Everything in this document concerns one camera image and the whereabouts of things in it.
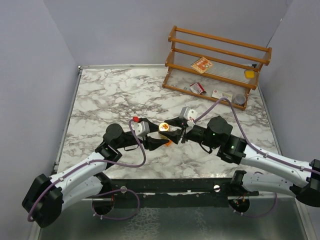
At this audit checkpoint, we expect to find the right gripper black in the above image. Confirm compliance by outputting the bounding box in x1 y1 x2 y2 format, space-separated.
160 115 219 149

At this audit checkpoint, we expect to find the clear pill bottle gold lid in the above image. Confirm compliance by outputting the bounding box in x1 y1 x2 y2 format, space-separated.
158 122 170 140

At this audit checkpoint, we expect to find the orange pill organizer box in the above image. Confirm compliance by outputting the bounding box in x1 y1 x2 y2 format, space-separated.
165 141 173 147

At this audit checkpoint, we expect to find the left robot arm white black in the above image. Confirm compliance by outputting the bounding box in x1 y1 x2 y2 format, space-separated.
22 117 169 228

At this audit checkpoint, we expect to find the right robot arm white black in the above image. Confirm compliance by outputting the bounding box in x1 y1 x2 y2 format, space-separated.
161 116 320 208

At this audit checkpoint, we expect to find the red white torn packet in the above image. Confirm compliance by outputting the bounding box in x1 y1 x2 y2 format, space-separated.
189 82 207 95

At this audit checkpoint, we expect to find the white red medicine box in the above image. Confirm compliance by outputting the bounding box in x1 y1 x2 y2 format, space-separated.
211 89 233 102

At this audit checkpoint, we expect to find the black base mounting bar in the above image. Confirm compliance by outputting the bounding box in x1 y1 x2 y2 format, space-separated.
93 170 259 214

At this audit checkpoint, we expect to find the orange spiral notebook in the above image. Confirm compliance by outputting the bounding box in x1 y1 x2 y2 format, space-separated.
190 57 214 74

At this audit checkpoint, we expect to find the clear round jar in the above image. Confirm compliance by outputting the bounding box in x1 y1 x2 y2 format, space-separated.
232 94 247 106

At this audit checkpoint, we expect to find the wooden three-tier shelf rack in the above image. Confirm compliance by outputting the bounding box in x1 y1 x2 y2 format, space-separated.
162 25 272 110

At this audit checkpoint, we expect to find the yellow small container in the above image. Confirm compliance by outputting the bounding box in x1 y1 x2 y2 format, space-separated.
244 70 255 80

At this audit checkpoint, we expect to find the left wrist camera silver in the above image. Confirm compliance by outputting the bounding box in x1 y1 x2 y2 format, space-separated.
132 116 151 138

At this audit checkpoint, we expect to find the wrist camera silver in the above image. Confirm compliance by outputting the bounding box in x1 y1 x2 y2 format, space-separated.
179 106 198 121
132 116 151 138

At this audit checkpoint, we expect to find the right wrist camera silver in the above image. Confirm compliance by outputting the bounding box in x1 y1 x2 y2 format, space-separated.
179 106 198 121

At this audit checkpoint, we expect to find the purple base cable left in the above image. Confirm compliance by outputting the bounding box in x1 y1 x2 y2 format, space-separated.
91 186 141 221

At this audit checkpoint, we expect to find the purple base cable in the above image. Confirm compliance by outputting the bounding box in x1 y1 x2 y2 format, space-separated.
91 186 141 221
232 193 279 218

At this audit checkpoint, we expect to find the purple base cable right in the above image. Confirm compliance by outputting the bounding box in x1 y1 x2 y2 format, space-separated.
232 193 279 218

